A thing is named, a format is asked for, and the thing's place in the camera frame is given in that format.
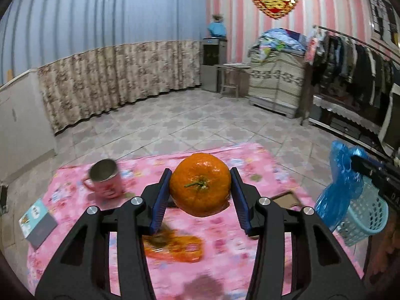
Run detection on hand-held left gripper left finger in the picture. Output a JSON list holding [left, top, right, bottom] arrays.
[[34, 168, 172, 300]]

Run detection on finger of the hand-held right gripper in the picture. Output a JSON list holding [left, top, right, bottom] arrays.
[[350, 155, 387, 179]]

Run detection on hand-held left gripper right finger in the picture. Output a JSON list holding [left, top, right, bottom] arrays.
[[229, 167, 366, 300]]

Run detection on whole mandarin orange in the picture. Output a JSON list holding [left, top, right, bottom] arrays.
[[169, 153, 232, 217]]

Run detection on blue plastic bag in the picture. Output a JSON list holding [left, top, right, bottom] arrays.
[[314, 140, 371, 232]]

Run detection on teal plastic basket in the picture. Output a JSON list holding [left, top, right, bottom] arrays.
[[336, 175, 390, 247]]

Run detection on pink floral tablecloth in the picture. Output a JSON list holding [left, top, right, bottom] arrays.
[[26, 142, 366, 300]]

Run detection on pink mug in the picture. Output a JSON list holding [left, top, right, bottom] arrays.
[[83, 159, 124, 199]]

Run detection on orange plastic wrapper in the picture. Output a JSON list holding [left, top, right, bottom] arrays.
[[144, 228, 204, 262]]

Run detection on clothes rack with dark clothes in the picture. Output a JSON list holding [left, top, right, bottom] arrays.
[[308, 24, 400, 151]]

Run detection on cloth-covered cabinet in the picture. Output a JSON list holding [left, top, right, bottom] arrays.
[[248, 50, 307, 119]]

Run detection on small stool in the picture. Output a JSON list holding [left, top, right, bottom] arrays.
[[214, 63, 252, 99]]

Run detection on light blue booklet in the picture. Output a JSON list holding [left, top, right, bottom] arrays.
[[19, 198, 58, 249]]

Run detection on floral beige curtain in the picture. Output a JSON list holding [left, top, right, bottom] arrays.
[[37, 40, 204, 135]]

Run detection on grey water dispenser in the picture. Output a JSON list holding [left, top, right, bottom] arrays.
[[200, 37, 228, 93]]

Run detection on pile of bedding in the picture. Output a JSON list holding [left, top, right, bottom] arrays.
[[248, 28, 308, 60]]

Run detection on white cabinet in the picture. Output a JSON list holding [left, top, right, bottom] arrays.
[[0, 69, 58, 185]]

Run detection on blue item on dispenser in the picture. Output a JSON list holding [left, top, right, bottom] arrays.
[[208, 14, 227, 38]]

